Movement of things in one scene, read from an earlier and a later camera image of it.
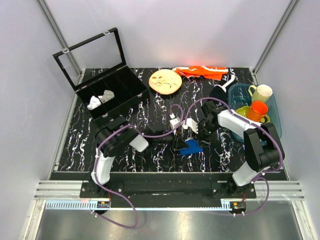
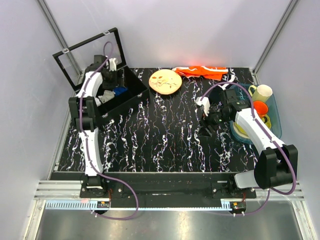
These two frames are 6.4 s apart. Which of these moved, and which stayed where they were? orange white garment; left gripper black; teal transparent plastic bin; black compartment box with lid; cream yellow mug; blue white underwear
Moved: left gripper black; blue white underwear
Stayed: cream yellow mug; teal transparent plastic bin; orange white garment; black compartment box with lid
